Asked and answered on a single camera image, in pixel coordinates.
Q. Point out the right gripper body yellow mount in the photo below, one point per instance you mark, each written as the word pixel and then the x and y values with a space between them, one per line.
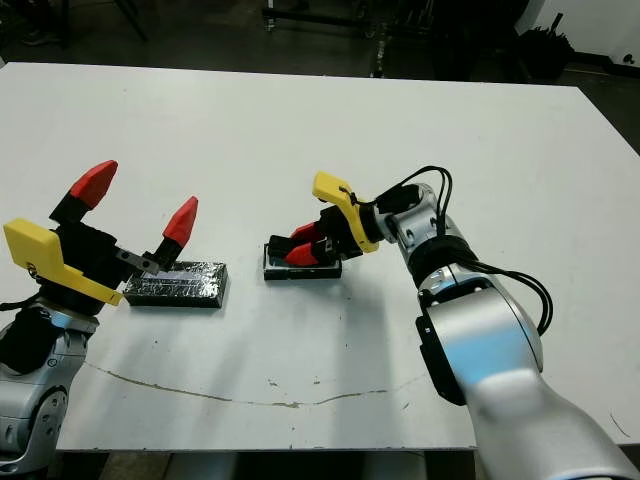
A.
pixel 350 225

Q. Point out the left gripper body yellow mount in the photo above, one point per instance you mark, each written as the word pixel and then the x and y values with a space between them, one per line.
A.
pixel 80 260

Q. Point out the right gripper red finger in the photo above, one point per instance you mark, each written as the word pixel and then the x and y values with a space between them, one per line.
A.
pixel 305 255
pixel 307 232

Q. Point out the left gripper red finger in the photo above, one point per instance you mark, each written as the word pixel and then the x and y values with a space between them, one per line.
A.
pixel 95 182
pixel 181 222

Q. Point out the glossy black box lid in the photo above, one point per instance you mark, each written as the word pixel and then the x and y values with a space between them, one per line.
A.
pixel 195 287

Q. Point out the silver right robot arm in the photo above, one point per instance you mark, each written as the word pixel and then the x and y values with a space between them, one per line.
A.
pixel 500 350

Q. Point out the black box white lining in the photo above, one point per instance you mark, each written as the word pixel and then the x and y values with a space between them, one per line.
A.
pixel 300 274

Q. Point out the black stand legs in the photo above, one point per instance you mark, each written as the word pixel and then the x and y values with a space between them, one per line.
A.
pixel 65 25

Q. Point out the metal pole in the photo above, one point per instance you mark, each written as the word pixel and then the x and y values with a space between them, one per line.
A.
pixel 380 55

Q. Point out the black wheeled cart frame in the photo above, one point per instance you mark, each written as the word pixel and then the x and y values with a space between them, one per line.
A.
pixel 320 17

